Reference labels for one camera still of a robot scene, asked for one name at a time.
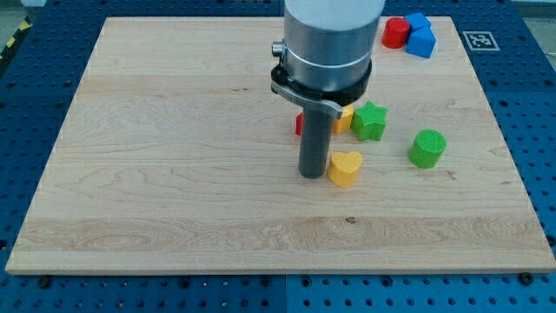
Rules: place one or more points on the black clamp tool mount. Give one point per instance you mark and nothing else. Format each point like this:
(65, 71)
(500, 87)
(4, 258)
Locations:
(328, 102)

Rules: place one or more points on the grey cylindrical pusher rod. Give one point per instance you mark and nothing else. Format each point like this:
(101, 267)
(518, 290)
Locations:
(316, 131)

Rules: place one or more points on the red star block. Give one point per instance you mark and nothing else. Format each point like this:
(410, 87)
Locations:
(298, 124)

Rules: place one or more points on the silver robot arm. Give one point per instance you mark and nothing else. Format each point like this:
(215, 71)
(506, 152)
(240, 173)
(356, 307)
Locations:
(324, 63)

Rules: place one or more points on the green star block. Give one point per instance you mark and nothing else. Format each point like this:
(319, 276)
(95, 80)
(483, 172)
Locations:
(369, 122)

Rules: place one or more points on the blue triangle block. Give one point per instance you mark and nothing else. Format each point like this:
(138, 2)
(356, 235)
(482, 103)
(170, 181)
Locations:
(421, 42)

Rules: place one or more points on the yellow pentagon block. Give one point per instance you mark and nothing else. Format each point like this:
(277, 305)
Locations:
(344, 123)

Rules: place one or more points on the yellow heart block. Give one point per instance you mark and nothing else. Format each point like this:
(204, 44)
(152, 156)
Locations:
(344, 168)

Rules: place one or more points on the red cylinder block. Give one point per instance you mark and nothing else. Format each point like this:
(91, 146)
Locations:
(395, 32)

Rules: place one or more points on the green cylinder block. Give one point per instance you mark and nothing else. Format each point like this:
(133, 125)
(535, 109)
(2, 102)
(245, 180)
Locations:
(427, 148)

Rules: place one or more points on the blue cube block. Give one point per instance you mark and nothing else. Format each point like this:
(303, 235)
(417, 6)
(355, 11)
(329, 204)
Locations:
(417, 21)

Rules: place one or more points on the wooden board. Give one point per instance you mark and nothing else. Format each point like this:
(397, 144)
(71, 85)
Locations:
(175, 157)

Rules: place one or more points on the white fiducial marker tag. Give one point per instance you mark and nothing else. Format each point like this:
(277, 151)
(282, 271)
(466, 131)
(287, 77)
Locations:
(478, 40)

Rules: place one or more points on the yellow black hazard tape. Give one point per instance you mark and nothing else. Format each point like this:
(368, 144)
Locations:
(16, 40)

